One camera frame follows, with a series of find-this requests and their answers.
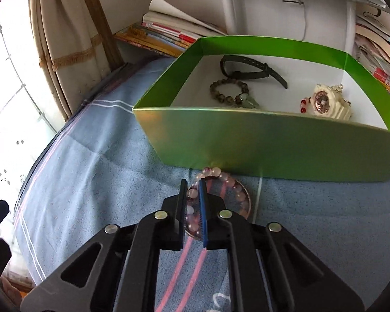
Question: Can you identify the stack of textbooks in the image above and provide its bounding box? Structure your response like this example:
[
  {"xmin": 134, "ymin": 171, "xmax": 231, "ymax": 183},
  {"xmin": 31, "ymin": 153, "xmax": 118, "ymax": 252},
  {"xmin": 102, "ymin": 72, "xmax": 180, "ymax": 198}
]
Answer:
[{"xmin": 354, "ymin": 10, "xmax": 390, "ymax": 108}]

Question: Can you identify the beige curtain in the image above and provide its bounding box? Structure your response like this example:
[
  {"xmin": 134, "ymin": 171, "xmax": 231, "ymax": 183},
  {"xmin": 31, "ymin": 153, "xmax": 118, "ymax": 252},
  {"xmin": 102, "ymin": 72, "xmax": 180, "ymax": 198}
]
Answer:
[{"xmin": 28, "ymin": 0, "xmax": 124, "ymax": 122}]

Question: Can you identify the pale pink bead bracelet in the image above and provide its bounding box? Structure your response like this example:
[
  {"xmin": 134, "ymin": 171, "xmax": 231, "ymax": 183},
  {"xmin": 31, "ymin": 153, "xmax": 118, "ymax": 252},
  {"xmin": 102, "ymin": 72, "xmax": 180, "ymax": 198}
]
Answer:
[{"xmin": 186, "ymin": 175, "xmax": 251, "ymax": 238}]

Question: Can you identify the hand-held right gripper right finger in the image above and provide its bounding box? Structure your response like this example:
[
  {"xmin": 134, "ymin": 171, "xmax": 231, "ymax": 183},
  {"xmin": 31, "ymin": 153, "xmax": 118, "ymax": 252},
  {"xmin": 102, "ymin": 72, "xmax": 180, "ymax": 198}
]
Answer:
[{"xmin": 198, "ymin": 179, "xmax": 366, "ymax": 312}]

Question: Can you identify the brown bracelet with jade charm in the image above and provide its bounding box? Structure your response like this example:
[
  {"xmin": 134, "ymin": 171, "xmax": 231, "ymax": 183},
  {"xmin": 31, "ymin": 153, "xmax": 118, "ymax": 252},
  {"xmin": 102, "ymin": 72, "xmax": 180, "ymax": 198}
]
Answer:
[{"xmin": 210, "ymin": 80, "xmax": 261, "ymax": 110}]

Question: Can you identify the bright window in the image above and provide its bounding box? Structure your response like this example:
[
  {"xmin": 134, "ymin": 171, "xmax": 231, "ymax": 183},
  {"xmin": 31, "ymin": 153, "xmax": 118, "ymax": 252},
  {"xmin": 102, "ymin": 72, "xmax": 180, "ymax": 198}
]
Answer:
[{"xmin": 0, "ymin": 0, "xmax": 69, "ymax": 222}]

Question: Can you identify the green cardboard box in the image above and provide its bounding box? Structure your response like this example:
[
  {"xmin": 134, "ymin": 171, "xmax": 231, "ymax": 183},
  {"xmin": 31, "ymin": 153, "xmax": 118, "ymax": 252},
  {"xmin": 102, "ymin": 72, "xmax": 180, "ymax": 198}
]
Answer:
[{"xmin": 132, "ymin": 36, "xmax": 390, "ymax": 183}]

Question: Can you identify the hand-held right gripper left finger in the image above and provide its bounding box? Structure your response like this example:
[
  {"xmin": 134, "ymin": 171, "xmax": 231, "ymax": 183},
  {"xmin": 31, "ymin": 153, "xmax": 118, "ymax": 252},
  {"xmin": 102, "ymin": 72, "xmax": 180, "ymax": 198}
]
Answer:
[{"xmin": 19, "ymin": 179, "xmax": 187, "ymax": 312}]

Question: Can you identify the pile of magazines and books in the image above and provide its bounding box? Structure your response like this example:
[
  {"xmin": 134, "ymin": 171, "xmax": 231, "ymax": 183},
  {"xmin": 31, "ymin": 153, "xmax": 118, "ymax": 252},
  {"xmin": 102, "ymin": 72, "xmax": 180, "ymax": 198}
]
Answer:
[{"xmin": 114, "ymin": 0, "xmax": 228, "ymax": 58}]

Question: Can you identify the white cable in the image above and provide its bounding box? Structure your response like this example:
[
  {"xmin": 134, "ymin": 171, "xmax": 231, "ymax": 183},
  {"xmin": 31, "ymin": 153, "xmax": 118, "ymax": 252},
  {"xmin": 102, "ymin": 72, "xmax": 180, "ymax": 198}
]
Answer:
[{"xmin": 302, "ymin": 3, "xmax": 309, "ymax": 41}]

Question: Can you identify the fringed curtain tieback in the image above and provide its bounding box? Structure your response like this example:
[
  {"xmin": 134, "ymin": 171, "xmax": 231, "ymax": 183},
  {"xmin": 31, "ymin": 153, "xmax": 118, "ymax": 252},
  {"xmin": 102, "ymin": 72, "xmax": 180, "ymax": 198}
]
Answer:
[{"xmin": 39, "ymin": 34, "xmax": 103, "ymax": 70}]

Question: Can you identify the black wrist watch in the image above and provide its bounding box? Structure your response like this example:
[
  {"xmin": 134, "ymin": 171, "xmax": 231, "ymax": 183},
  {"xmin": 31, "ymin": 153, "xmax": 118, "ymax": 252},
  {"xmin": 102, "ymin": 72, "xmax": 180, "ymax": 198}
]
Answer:
[{"xmin": 220, "ymin": 55, "xmax": 288, "ymax": 89}]

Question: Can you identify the blue striped bed sheet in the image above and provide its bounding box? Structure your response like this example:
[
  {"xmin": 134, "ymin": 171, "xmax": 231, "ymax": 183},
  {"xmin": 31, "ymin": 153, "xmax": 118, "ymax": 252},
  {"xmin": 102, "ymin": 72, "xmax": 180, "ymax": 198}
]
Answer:
[{"xmin": 13, "ymin": 57, "xmax": 390, "ymax": 312}]

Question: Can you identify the cream wrist watch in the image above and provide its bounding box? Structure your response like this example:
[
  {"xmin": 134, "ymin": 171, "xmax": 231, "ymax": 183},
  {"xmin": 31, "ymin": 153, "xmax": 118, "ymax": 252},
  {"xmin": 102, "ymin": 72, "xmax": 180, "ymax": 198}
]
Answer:
[{"xmin": 313, "ymin": 84, "xmax": 353, "ymax": 121}]

